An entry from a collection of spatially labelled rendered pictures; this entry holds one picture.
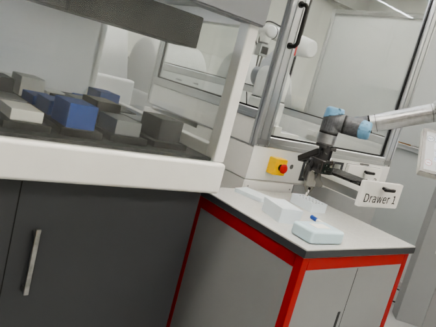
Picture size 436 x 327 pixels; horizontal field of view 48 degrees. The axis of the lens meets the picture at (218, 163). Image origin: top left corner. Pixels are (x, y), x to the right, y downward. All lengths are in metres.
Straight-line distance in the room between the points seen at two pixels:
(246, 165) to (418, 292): 1.60
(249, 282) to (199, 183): 0.37
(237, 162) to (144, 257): 0.65
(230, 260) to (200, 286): 0.20
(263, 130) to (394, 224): 2.26
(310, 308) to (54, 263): 0.80
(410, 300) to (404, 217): 0.96
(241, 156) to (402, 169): 2.22
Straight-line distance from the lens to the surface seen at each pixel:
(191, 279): 1.92
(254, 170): 2.06
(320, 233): 1.54
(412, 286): 3.24
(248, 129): 2.06
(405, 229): 4.05
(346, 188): 2.12
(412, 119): 2.12
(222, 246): 1.77
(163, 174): 1.49
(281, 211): 1.65
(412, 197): 4.03
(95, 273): 1.61
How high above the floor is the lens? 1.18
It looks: 10 degrees down
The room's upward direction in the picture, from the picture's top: 15 degrees clockwise
